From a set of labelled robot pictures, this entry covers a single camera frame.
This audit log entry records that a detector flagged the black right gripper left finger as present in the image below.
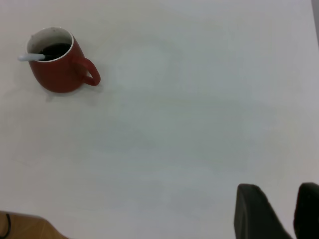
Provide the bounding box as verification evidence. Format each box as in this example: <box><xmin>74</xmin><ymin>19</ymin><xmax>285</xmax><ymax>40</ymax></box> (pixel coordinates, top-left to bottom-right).
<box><xmin>233</xmin><ymin>183</ymin><xmax>294</xmax><ymax>239</ymax></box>

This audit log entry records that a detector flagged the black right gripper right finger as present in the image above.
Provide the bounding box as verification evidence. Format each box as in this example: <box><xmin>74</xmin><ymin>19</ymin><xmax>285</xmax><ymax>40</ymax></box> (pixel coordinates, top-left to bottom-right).
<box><xmin>293</xmin><ymin>182</ymin><xmax>319</xmax><ymax>239</ymax></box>

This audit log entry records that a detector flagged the red ceramic mug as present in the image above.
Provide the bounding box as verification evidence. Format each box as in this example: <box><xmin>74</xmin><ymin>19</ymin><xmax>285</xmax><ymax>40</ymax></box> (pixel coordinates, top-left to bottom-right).
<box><xmin>25</xmin><ymin>25</ymin><xmax>101</xmax><ymax>94</ymax></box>

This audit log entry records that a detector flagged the spoon with pale blue handle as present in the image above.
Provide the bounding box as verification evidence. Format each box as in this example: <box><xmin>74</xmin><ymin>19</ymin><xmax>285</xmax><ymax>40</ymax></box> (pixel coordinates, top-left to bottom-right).
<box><xmin>17</xmin><ymin>53</ymin><xmax>47</xmax><ymax>62</ymax></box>

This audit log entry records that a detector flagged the thin black cable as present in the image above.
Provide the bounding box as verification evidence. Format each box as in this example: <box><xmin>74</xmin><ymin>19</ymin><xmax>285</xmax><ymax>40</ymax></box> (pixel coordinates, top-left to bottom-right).
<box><xmin>0</xmin><ymin>213</ymin><xmax>11</xmax><ymax>238</ymax></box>

